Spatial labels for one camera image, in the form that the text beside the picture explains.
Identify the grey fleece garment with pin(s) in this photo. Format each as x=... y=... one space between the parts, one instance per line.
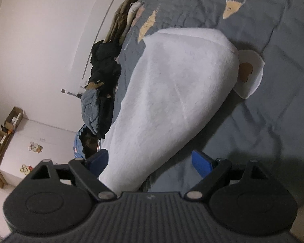
x=90 y=108

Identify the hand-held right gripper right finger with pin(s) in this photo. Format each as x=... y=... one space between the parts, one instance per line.
x=201 y=162

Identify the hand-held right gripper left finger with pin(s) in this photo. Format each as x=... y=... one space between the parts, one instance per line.
x=98 y=160

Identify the black hair brush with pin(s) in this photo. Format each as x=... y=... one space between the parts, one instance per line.
x=79 y=95

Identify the white headboard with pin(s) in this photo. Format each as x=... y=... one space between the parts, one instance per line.
x=98 y=30

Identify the white pillow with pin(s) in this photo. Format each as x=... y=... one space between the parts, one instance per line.
x=135 y=10

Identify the brown garment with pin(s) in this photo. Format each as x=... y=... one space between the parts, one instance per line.
x=93 y=85

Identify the small cardboard box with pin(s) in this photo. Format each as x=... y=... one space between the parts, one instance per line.
x=12 y=119

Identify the pile of dark clothes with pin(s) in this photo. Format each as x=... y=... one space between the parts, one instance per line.
x=105 y=60

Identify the dark brown fleece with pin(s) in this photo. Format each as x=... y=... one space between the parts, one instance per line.
x=90 y=144

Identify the white wardrobe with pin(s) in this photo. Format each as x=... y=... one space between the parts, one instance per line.
x=40 y=136

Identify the black garment pile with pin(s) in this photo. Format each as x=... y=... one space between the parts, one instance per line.
x=106 y=116

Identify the light grey hoodie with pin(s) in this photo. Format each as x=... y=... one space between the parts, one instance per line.
x=172 y=101

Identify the grey printed quilt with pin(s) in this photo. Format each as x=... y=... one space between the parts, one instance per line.
x=268 y=106

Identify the cartoon animal sticker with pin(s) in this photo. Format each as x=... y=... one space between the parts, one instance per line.
x=26 y=169
x=35 y=147

